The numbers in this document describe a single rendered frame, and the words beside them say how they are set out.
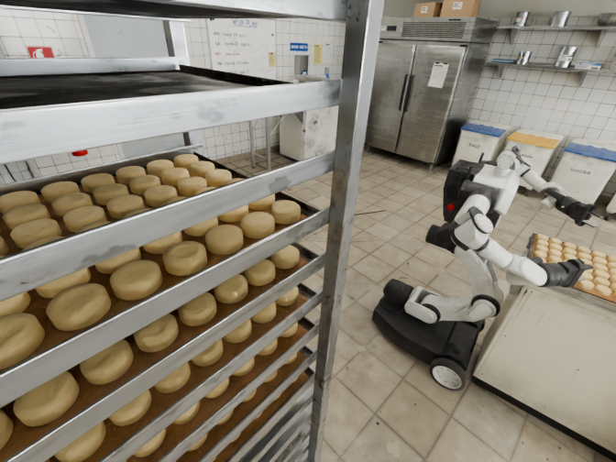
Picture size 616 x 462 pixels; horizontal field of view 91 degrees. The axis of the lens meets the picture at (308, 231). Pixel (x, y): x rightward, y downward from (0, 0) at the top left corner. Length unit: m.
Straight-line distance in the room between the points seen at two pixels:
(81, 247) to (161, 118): 0.12
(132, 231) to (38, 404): 0.21
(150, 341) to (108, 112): 0.27
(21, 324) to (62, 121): 0.20
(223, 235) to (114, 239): 0.16
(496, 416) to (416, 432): 0.48
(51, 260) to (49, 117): 0.10
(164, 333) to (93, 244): 0.18
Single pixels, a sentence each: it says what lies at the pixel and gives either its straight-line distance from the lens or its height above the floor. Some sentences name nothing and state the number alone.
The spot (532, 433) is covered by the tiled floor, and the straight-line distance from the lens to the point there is 2.29.
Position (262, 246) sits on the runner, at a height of 1.51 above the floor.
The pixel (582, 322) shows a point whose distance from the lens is 1.83.
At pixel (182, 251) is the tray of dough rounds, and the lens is 0.40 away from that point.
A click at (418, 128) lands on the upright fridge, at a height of 0.63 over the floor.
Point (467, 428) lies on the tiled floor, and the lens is 2.13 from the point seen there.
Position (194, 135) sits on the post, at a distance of 0.78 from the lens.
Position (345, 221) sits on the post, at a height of 1.50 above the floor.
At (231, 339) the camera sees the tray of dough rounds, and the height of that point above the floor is 1.32.
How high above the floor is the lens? 1.74
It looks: 33 degrees down
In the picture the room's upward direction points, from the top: 3 degrees clockwise
